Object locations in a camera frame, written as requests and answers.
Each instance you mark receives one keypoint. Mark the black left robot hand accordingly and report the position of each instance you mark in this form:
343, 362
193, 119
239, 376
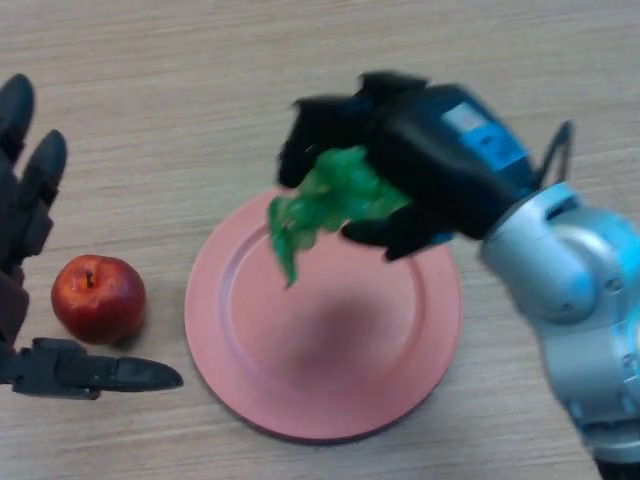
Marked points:
20, 210

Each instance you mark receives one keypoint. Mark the green grapes bunch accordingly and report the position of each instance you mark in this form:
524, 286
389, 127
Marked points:
345, 190

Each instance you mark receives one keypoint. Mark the red apple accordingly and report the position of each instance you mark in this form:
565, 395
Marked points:
97, 300

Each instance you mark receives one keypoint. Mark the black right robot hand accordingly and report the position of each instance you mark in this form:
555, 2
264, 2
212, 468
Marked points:
440, 160

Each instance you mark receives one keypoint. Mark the pink round plate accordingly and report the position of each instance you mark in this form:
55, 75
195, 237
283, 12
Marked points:
325, 350

